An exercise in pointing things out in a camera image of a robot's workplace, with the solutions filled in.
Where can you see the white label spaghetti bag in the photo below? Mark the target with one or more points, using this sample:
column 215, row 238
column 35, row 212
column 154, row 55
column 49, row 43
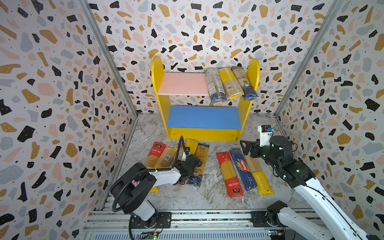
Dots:
column 215, row 86

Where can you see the red top spaghetti bag far-left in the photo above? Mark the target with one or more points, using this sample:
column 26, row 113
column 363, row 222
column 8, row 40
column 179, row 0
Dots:
column 154, row 154

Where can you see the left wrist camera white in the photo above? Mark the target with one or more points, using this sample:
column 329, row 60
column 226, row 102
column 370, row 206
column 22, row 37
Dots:
column 182, row 155

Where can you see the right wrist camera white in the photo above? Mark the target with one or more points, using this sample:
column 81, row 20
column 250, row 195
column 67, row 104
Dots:
column 266, row 132

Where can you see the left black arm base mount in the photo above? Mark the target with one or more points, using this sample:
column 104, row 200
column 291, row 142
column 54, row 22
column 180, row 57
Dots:
column 160, row 220

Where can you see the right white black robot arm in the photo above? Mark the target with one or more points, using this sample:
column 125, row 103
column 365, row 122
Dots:
column 338, row 225

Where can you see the yellow shelf pink blue boards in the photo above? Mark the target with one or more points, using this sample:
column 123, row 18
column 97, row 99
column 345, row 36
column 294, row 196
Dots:
column 202, row 123

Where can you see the yellow navy spaghetti bag figure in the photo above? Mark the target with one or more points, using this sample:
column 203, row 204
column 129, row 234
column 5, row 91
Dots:
column 241, row 75

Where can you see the yellow Statime spaghetti bag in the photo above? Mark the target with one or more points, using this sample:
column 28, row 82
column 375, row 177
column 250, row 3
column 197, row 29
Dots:
column 259, row 176

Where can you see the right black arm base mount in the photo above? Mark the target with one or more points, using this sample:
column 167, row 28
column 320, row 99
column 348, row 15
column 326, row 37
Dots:
column 265, row 219

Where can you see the blue Barilla spaghetti box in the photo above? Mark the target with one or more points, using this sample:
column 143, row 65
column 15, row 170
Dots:
column 243, row 169

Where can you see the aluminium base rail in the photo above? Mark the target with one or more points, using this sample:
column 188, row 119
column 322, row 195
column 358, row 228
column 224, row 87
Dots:
column 192, row 225

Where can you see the clear yellow spaghetti bag left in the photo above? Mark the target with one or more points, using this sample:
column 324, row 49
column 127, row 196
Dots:
column 166, row 158

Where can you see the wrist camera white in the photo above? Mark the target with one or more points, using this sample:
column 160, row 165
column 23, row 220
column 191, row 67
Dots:
column 182, row 155
column 266, row 132

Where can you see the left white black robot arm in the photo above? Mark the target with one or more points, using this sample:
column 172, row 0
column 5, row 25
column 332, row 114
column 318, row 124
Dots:
column 131, row 190

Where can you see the yellow top spaghetti bag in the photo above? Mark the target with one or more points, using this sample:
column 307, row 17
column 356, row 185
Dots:
column 192, row 144
column 230, row 83

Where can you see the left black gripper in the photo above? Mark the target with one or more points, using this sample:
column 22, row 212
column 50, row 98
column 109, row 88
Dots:
column 178, row 164

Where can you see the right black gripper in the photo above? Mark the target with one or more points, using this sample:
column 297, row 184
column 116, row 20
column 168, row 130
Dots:
column 255, row 148

